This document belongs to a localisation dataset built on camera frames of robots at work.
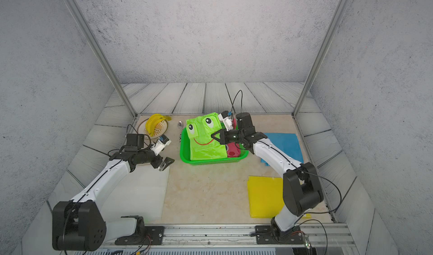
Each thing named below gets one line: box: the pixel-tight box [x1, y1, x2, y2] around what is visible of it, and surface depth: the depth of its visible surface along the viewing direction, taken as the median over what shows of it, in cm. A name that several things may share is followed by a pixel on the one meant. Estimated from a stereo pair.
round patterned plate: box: [137, 117, 169, 140], surface depth 113 cm
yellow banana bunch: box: [145, 113, 172, 137], surface depth 114 cm
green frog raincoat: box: [186, 112, 228, 161], surface depth 84 cm
